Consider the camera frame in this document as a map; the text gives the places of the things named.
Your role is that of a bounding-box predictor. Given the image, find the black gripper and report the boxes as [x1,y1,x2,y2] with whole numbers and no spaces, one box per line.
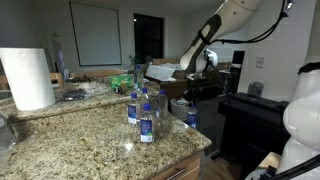
[182,85,205,107]

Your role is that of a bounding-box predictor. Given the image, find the clear water bottle blue cap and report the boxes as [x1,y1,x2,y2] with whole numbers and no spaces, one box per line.
[127,92,140,126]
[139,87,152,113]
[133,64,145,92]
[186,101,199,130]
[139,103,155,144]
[156,88,169,120]

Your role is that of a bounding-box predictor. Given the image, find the brown wooden desk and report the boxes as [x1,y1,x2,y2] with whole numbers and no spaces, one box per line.
[146,59,232,111]

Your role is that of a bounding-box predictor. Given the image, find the white desk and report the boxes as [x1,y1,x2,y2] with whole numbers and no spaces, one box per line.
[218,68,242,98]

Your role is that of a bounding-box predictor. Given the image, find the wooden drawer front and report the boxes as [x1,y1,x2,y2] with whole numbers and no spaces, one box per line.
[149,150,205,180]

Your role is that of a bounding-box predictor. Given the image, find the black computer monitor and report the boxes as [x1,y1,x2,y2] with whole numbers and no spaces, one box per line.
[232,50,246,66]

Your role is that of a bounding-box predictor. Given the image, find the grey metal cup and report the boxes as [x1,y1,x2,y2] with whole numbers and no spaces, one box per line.
[247,81,265,99]

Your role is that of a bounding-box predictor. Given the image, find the green houseplant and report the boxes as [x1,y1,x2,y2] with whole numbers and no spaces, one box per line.
[128,52,145,68]

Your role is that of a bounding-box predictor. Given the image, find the small brown jar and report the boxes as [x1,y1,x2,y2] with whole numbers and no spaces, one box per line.
[116,83,131,95]

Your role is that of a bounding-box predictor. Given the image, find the green snack package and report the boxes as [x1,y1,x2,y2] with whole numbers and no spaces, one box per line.
[109,73,135,91]

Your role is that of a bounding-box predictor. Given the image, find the dark window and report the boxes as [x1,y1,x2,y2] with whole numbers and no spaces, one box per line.
[133,13,165,65]

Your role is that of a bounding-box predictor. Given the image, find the clear plastic wrap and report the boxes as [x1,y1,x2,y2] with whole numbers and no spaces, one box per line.
[87,83,113,98]

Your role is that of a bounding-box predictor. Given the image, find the light wooden board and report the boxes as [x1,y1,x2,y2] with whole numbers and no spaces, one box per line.
[258,151,284,170]

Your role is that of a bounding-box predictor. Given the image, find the wooden table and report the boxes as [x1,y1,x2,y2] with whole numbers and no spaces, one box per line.
[69,69,124,79]

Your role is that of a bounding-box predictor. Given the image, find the round dish dark contents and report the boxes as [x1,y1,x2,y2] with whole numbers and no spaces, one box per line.
[64,75,98,91]

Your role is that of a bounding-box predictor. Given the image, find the white projector screen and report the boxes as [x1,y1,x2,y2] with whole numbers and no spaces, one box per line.
[69,1,123,67]

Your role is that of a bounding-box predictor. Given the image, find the black round lid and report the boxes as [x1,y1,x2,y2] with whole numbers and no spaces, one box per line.
[60,88,88,102]

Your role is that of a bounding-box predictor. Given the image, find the wooden chair back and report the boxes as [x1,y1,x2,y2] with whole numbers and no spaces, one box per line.
[49,72,65,88]

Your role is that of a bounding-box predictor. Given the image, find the white paper towel roll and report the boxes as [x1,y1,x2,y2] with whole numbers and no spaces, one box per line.
[0,47,57,112]

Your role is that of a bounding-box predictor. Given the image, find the clear plastic container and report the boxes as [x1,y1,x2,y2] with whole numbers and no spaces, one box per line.
[0,111,18,153]

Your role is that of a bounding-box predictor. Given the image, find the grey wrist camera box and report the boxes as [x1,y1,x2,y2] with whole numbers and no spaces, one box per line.
[185,72,202,83]

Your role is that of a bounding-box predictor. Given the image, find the metal drawer handle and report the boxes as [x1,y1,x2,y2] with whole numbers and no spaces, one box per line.
[165,167,188,180]

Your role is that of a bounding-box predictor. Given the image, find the white light switch plate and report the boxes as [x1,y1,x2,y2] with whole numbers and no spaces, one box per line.
[255,55,266,69]

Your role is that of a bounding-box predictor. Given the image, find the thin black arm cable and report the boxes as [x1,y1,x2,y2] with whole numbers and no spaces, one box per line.
[198,0,295,104]

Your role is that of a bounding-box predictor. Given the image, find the thick black cable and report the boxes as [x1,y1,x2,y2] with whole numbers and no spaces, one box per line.
[245,153,320,180]

